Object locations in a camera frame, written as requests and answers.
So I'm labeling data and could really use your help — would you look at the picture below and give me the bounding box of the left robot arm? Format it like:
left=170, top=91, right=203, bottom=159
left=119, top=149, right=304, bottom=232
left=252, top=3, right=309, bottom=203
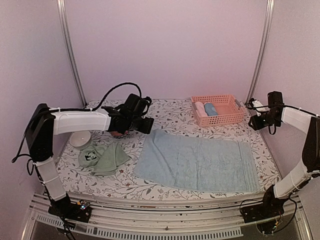
left=25, top=93, right=154, bottom=217

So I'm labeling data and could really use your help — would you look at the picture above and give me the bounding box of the front aluminium rail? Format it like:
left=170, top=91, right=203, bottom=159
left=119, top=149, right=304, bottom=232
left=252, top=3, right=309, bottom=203
left=28, top=193, right=303, bottom=238

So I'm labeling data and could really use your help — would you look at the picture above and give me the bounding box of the pink plastic basket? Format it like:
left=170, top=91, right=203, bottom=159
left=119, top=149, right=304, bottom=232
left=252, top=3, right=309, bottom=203
left=190, top=94, right=246, bottom=127

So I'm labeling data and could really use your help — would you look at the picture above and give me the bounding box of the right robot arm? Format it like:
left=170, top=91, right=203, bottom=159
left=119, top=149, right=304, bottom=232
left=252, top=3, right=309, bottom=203
left=246, top=91, right=320, bottom=218

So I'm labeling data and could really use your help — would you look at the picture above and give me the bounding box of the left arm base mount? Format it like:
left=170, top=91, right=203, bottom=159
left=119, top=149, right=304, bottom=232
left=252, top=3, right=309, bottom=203
left=48, top=201, right=93, bottom=223

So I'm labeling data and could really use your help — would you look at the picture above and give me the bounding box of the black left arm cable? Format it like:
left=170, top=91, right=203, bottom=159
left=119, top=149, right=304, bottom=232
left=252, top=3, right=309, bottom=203
left=11, top=82, right=143, bottom=165

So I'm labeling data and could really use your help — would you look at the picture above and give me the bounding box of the floral table mat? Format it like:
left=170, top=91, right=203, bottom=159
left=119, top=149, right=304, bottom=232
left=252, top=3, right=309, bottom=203
left=57, top=99, right=281, bottom=201

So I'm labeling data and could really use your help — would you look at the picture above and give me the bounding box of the white ceramic bowl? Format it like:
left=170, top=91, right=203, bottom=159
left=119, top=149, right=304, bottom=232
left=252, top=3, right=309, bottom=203
left=69, top=131, right=92, bottom=151

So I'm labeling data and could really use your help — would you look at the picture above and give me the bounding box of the rolled pink towel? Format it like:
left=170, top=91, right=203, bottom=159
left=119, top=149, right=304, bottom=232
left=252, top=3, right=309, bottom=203
left=194, top=101, right=208, bottom=118

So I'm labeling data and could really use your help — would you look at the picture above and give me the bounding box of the right aluminium frame post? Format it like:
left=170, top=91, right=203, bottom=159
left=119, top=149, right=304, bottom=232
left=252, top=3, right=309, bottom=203
left=245, top=0, right=275, bottom=103

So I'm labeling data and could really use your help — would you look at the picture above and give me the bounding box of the aluminium frame post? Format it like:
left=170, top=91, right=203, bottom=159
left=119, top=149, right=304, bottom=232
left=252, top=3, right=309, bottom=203
left=56, top=0, right=87, bottom=107
left=245, top=0, right=275, bottom=103

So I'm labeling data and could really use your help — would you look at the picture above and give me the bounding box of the left aluminium frame post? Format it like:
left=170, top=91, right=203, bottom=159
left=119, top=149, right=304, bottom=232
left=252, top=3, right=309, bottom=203
left=56, top=0, right=87, bottom=107

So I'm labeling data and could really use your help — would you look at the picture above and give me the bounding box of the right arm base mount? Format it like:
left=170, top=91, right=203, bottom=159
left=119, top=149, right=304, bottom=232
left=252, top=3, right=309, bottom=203
left=240, top=203, right=285, bottom=223

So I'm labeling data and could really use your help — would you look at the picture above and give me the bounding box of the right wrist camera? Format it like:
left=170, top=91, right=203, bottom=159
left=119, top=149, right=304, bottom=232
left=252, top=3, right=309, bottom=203
left=248, top=98, right=266, bottom=116

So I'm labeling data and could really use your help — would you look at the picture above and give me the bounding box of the rolled blue towel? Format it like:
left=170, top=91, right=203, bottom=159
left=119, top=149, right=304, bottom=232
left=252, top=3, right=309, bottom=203
left=203, top=102, right=218, bottom=117

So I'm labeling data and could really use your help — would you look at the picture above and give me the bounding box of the green panda towel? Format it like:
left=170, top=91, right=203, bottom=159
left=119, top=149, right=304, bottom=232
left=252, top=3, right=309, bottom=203
left=78, top=142, right=131, bottom=176

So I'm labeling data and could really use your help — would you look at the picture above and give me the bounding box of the light blue towel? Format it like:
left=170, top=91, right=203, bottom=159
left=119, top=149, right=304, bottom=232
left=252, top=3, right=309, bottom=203
left=133, top=129, right=260, bottom=193

